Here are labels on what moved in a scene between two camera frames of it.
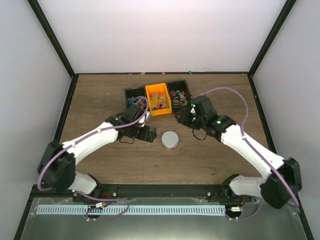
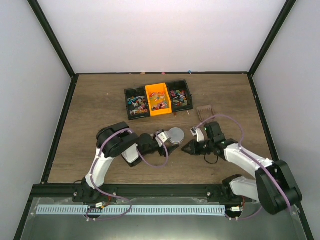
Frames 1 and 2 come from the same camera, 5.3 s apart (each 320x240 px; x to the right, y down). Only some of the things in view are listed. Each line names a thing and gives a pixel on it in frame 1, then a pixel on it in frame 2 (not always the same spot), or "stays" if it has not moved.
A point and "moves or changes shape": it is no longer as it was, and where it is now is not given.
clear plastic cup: (170, 146) moves or changes shape
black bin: (180, 94) stays
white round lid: (170, 139) moves or changes shape
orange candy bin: (159, 99) stays
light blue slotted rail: (130, 210) stays
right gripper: (184, 118) → (194, 150)
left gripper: (151, 137) → (170, 149)
